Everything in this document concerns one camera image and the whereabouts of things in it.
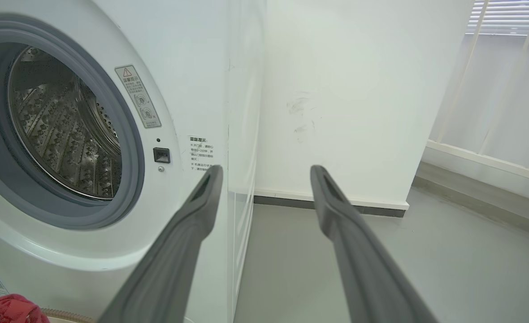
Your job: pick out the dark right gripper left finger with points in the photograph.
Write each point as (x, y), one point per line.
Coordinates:
(175, 269)

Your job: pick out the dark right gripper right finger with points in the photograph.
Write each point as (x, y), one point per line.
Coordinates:
(367, 269)

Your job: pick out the red garment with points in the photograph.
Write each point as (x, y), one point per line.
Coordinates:
(9, 309)

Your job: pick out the cream plastic laundry basket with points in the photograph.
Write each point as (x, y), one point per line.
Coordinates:
(65, 315)

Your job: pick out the stainless steel washing machine drum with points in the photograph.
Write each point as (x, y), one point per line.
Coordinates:
(58, 125)

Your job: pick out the grey rubber door gasket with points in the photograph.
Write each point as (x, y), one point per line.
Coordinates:
(127, 179)

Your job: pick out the black door latch socket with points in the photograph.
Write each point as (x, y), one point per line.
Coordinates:
(161, 155)

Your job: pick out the printed text label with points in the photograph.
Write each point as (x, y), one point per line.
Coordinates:
(201, 150)

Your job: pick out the grey warning sticker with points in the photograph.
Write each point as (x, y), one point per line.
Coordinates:
(138, 96)

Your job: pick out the white front-load washing machine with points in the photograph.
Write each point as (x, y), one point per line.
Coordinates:
(188, 67)

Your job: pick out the white window blind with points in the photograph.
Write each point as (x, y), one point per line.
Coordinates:
(511, 18)

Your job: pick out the dark wall baseboard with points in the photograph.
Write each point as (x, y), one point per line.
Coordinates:
(291, 202)

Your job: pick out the grey wall baseboard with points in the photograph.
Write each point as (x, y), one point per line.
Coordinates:
(484, 202)

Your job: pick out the white window guard rail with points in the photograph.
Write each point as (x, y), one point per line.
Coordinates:
(484, 157)

